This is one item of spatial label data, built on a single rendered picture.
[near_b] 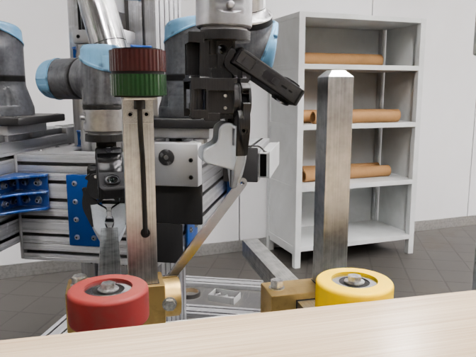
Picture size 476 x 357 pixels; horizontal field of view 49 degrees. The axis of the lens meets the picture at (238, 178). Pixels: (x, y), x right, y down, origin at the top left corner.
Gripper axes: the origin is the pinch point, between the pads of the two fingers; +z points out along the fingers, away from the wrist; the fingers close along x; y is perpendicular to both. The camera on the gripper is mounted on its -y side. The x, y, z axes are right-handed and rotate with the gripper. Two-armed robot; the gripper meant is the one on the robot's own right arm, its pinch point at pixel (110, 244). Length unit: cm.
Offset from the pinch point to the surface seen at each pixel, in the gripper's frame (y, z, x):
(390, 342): -58, -8, -22
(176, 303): -33.7, -2.0, -7.8
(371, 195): 252, 50, -189
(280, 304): -33.7, -0.5, -21.2
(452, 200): 262, 61, -267
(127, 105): -33.2, -25.9, -2.7
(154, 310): -33.7, -1.4, -5.0
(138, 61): -38.9, -30.6, -3.8
